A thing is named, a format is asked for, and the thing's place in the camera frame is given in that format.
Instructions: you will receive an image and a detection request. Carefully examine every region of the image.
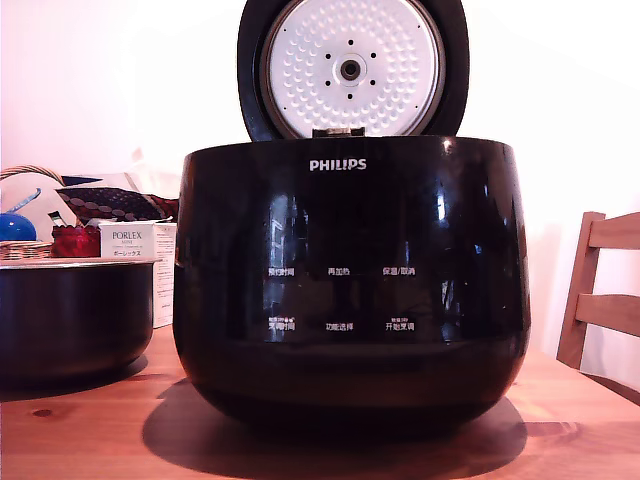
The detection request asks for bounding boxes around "metallic inner pot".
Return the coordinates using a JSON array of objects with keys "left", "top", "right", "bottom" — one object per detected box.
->
[{"left": 0, "top": 258, "right": 164, "bottom": 387}]

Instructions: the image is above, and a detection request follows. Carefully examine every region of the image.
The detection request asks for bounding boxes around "dark patterned cushion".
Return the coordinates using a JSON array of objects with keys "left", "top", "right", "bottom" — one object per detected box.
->
[{"left": 54, "top": 186, "right": 180, "bottom": 225}]

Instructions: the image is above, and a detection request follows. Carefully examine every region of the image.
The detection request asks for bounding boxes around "blue ball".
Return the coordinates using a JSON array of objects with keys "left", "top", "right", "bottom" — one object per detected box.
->
[{"left": 0, "top": 212, "right": 38, "bottom": 243}]

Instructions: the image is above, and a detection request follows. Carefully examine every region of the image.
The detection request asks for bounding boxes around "tall white printed box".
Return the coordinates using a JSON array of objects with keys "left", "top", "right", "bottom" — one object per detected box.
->
[{"left": 151, "top": 221, "right": 180, "bottom": 330}]

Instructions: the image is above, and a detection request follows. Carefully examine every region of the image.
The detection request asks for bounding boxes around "wicker basket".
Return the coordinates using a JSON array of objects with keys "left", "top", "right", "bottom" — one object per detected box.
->
[{"left": 0, "top": 164, "right": 67, "bottom": 262}]

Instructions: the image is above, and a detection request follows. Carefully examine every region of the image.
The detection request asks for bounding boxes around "black rice cooker lid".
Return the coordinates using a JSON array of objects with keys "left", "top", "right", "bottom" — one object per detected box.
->
[{"left": 236, "top": 0, "right": 472, "bottom": 144}]

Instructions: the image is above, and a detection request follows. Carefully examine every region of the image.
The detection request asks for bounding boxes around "white Porlex box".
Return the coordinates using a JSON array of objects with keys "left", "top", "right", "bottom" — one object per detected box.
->
[{"left": 97, "top": 219, "right": 158, "bottom": 262}]

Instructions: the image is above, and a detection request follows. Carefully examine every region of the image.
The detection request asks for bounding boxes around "wooden chair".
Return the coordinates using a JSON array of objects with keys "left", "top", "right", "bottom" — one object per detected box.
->
[{"left": 555, "top": 211, "right": 640, "bottom": 397}]

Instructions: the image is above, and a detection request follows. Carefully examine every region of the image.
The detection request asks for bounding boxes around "white printed bag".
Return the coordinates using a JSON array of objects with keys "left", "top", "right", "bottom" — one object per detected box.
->
[{"left": 0, "top": 172, "right": 69, "bottom": 242}]

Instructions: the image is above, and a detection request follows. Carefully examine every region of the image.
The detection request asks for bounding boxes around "red scalloped jar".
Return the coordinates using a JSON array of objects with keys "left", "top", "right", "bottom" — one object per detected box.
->
[{"left": 50, "top": 224, "right": 102, "bottom": 259}]

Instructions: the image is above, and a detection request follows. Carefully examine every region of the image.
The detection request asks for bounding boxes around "black Philips rice cooker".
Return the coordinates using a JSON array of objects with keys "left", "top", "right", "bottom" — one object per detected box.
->
[{"left": 172, "top": 134, "right": 532, "bottom": 434}]

